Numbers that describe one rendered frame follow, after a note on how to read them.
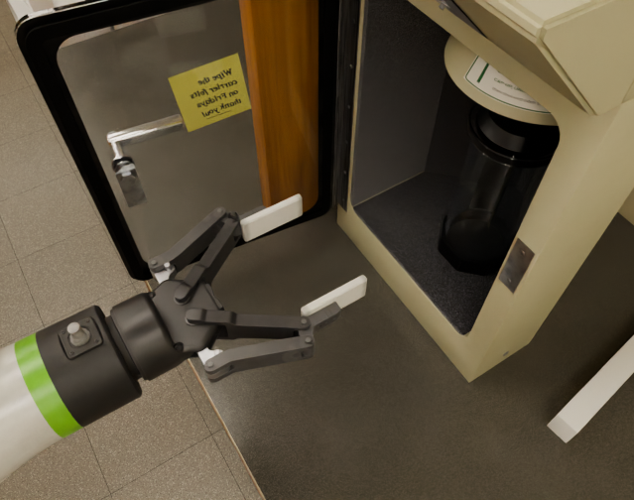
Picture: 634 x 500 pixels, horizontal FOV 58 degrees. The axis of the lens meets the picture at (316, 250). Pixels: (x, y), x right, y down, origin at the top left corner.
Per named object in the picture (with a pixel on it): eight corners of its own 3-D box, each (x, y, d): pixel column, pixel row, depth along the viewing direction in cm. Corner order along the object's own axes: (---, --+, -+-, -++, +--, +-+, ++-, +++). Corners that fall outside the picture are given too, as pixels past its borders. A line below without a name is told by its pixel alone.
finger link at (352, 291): (300, 308, 52) (304, 313, 52) (363, 273, 55) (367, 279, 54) (301, 322, 55) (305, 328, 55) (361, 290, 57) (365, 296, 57)
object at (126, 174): (148, 204, 67) (136, 170, 62) (129, 210, 66) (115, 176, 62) (144, 192, 68) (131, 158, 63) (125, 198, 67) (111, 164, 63)
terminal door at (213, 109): (332, 212, 87) (341, -56, 55) (133, 283, 80) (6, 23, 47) (329, 208, 88) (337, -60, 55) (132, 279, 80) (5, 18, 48)
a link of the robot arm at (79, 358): (65, 363, 57) (98, 443, 52) (16, 304, 47) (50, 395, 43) (124, 334, 59) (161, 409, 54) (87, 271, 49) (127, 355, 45)
